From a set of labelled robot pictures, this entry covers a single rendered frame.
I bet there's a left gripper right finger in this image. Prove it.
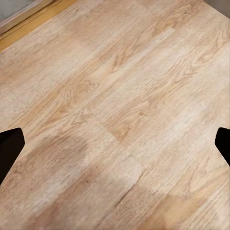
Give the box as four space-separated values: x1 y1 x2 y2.
215 127 230 166

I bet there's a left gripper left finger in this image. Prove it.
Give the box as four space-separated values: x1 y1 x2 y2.
0 127 25 185

